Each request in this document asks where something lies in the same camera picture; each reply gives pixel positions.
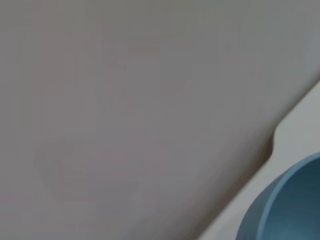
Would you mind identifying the blue plastic bowl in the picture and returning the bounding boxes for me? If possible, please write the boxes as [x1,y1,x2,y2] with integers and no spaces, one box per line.
[235,151,320,240]

